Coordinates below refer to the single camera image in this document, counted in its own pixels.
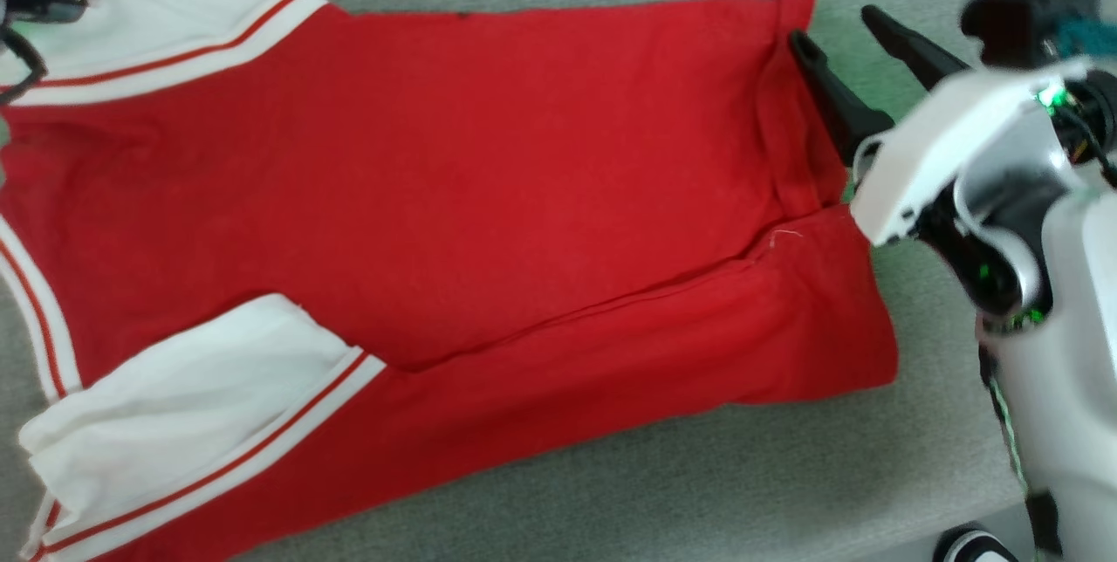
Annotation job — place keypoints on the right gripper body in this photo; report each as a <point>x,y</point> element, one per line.
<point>925,152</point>

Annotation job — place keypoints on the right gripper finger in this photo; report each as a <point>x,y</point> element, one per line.
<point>838,104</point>
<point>916,51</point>

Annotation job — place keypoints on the red white sports jersey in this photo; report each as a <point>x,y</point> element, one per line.
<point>480,152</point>

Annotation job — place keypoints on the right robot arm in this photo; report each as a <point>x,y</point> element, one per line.
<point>1073,326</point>

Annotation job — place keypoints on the black white robot base part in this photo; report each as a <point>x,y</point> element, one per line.
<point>969,544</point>

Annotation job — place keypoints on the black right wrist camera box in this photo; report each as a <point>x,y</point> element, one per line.
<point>1021,17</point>

